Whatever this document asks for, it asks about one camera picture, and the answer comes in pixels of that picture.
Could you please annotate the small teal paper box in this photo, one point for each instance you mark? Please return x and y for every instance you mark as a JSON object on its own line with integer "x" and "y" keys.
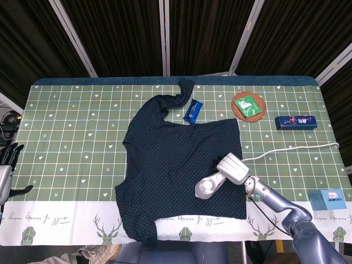
{"x": 327, "y": 200}

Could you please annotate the navy polka dot t-shirt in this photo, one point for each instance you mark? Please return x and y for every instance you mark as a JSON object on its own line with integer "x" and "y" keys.
{"x": 170, "y": 165}

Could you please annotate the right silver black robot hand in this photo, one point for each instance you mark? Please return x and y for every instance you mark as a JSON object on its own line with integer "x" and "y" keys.
{"x": 233, "y": 167}

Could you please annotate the green checkered tablecloth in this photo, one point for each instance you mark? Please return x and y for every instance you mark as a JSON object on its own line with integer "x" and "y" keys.
{"x": 68, "y": 123}

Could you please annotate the dark blue floral box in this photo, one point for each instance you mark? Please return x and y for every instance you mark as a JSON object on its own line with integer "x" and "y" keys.
{"x": 297, "y": 122}

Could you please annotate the green sachet packet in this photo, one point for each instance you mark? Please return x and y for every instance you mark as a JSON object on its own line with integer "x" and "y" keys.
{"x": 247, "y": 106}

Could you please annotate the white handheld steamer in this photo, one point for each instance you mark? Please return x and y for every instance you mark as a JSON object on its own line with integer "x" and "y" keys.
{"x": 207, "y": 187}

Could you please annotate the blue table pad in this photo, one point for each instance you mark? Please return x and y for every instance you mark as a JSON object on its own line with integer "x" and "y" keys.
{"x": 110, "y": 81}

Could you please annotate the beige sneaker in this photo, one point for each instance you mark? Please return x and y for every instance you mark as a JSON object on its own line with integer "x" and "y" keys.
{"x": 96, "y": 253}

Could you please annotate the round woven brown coaster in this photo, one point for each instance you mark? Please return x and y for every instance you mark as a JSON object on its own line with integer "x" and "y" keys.
{"x": 235, "y": 110}

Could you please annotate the dark brown pleated curtain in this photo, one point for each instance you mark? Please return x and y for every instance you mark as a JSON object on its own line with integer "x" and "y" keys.
{"x": 27, "y": 41}
{"x": 118, "y": 35}
{"x": 297, "y": 33}
{"x": 341, "y": 93}
{"x": 203, "y": 35}

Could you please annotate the blue grey chair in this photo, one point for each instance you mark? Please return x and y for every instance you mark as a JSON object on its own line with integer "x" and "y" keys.
{"x": 170, "y": 254}

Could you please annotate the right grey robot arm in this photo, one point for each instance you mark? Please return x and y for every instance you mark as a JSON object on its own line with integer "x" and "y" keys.
{"x": 277, "y": 200}

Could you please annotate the white partition frame post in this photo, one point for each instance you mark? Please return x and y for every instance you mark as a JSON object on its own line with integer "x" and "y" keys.
{"x": 164, "y": 38}
{"x": 246, "y": 38}
{"x": 334, "y": 66}
{"x": 72, "y": 38}
{"x": 12, "y": 103}

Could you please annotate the blue snack packet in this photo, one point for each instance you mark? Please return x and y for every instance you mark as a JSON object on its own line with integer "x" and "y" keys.
{"x": 192, "y": 111}

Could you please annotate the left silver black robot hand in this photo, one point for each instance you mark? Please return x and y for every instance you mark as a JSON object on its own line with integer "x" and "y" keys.
{"x": 5, "y": 178}

